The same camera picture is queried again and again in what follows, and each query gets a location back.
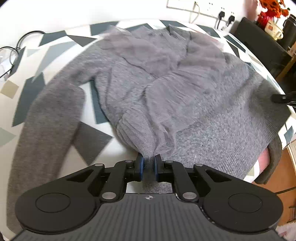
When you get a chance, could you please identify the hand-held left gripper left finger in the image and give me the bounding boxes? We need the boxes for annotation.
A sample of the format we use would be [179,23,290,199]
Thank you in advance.
[59,154,145,202]

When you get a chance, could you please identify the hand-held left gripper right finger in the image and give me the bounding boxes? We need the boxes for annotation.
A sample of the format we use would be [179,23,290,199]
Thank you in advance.
[154,154,236,202]

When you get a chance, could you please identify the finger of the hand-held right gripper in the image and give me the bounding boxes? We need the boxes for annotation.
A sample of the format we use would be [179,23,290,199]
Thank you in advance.
[271,92,296,105]

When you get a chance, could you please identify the grey knitted sweater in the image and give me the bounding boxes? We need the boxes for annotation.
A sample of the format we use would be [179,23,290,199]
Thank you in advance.
[6,24,292,234]

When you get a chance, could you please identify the black chair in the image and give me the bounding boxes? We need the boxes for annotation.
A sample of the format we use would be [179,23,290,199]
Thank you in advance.
[231,17,294,80]

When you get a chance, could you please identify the cream mug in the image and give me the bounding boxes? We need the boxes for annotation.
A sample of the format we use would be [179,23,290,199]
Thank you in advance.
[264,20,284,40]

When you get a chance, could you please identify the black thermos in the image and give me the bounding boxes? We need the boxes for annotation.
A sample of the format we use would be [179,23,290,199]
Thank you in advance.
[282,15,296,51]

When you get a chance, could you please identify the orange flowers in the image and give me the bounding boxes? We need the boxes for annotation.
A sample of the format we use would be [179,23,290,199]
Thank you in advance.
[256,0,290,26]

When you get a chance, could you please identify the geometric patterned tablecloth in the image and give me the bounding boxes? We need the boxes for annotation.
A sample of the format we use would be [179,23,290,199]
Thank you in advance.
[0,20,296,241]

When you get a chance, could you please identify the clear plastic bag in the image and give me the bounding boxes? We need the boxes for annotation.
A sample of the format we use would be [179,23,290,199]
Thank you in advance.
[0,46,15,81]

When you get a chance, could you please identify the white wall socket panel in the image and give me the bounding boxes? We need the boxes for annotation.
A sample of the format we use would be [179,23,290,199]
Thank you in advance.
[167,0,237,22]

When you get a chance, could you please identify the white plug cable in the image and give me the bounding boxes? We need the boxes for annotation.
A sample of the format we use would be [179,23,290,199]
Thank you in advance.
[190,1,201,23]

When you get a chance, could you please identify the black cable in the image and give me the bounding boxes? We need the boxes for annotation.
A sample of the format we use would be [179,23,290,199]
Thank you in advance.
[0,31,47,80]

